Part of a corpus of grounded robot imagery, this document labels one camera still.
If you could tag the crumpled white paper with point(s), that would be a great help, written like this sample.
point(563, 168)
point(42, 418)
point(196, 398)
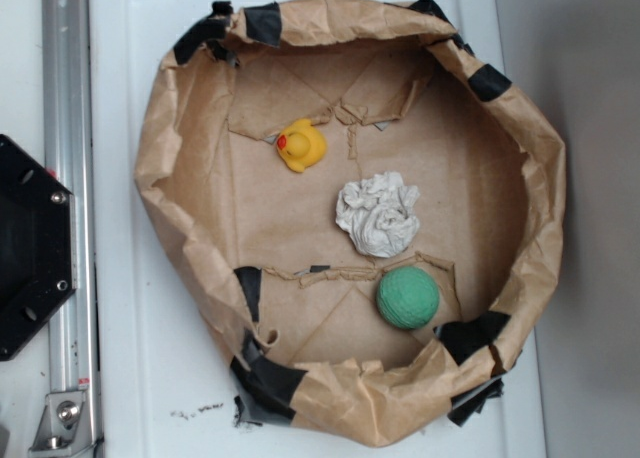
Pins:
point(378, 214)

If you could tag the brown paper bag bin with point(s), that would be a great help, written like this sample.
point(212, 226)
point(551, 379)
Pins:
point(287, 298)

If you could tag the yellow rubber duck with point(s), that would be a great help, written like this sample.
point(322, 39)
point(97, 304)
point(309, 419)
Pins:
point(301, 145)

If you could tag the green foam ball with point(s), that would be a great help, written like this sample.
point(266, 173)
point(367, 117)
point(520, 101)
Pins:
point(407, 298)

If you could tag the aluminium extrusion rail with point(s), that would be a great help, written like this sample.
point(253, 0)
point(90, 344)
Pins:
point(73, 330)

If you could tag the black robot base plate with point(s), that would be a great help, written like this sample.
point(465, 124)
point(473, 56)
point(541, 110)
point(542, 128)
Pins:
point(37, 264)

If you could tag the metal corner bracket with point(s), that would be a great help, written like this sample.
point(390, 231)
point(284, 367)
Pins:
point(64, 429)

